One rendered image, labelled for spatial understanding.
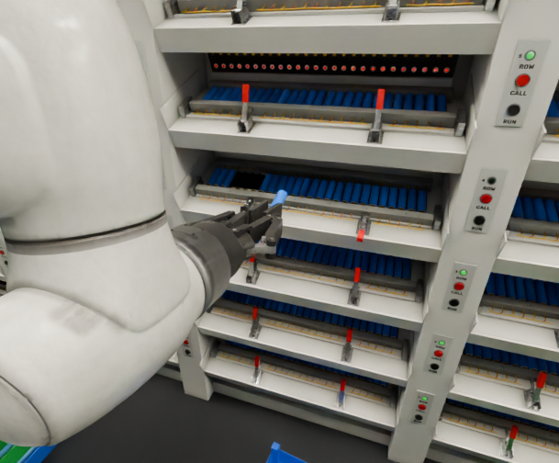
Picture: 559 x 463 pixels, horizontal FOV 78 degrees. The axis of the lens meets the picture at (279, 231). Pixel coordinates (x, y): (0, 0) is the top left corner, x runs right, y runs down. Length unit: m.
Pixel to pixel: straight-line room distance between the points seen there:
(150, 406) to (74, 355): 1.18
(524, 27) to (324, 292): 0.63
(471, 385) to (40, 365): 0.95
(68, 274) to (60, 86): 0.10
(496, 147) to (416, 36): 0.23
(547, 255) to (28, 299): 0.79
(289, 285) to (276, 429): 0.55
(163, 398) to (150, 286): 1.17
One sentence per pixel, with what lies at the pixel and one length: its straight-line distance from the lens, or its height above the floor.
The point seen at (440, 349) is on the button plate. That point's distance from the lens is 0.92.
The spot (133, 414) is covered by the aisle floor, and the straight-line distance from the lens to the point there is 1.40.
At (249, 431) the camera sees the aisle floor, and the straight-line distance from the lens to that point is 1.29.
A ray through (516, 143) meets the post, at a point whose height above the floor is 0.95.
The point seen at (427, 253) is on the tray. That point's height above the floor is 0.72.
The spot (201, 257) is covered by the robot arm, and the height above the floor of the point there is 0.92.
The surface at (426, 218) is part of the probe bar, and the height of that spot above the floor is 0.78.
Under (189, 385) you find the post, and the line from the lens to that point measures 1.35.
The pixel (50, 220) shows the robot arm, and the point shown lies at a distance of 0.23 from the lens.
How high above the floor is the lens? 1.09
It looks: 28 degrees down
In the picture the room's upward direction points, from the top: straight up
